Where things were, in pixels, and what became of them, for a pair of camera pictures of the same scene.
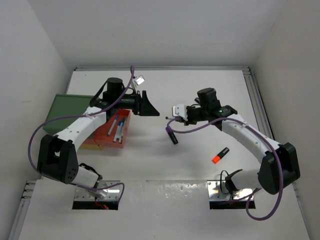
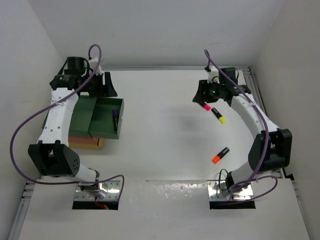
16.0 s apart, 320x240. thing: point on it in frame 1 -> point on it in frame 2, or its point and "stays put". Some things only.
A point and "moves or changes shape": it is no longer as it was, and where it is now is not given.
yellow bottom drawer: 91,146 stays put
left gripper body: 131,102 -> 94,86
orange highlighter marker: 217,158 stays put
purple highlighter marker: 171,134 -> 115,113
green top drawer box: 65,105 moves or changes shape
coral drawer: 101,135 -> 85,139
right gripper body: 195,114 -> 213,92
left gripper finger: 146,108 -> 108,89
